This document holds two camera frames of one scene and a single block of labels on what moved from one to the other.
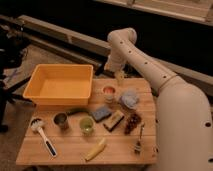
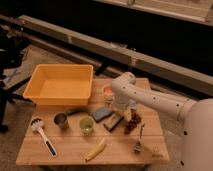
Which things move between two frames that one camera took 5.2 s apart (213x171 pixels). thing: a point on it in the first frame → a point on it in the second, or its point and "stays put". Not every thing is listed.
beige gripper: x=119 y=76 → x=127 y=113
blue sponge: x=100 y=113 stays put
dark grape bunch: x=132 y=122 stays put
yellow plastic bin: x=59 y=85 stays put
